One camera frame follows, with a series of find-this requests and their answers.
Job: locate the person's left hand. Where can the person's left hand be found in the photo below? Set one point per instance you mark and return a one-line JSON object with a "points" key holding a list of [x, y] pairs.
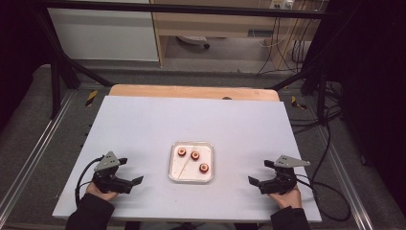
{"points": [[97, 191]]}

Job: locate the yellow black tape strip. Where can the yellow black tape strip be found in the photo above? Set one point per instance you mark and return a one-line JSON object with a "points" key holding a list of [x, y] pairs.
{"points": [[297, 103], [91, 98]]}

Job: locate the wooden skewer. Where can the wooden skewer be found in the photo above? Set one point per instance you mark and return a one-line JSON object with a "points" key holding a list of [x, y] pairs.
{"points": [[183, 169]]}

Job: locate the person's right hand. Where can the person's right hand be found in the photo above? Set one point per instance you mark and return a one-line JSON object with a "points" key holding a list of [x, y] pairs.
{"points": [[288, 199]]}

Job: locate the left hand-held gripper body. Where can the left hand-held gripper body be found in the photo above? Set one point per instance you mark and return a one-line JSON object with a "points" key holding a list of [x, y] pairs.
{"points": [[107, 162]]}

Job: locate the white cabinet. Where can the white cabinet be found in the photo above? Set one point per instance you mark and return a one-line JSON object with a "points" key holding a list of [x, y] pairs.
{"points": [[102, 32]]}

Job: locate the white power strip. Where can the white power strip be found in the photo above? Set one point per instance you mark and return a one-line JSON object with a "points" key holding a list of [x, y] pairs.
{"points": [[281, 4]]}

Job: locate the black metal frame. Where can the black metal frame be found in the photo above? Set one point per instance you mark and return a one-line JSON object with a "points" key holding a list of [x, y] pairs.
{"points": [[56, 83]]}

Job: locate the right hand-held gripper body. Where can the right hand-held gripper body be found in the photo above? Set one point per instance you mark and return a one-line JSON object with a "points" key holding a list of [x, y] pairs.
{"points": [[284, 179]]}

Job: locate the square metal tray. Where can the square metal tray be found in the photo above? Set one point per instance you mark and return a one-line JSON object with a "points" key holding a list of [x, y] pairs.
{"points": [[188, 172]]}

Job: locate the wooden desk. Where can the wooden desk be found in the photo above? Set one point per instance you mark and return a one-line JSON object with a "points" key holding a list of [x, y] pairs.
{"points": [[207, 25]]}

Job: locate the office chair base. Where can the office chair base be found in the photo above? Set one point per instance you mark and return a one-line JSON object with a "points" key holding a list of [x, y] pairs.
{"points": [[193, 40]]}

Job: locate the aluminium floor rail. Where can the aluminium floor rail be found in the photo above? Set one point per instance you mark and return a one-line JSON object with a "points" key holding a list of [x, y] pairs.
{"points": [[343, 179], [35, 150]]}

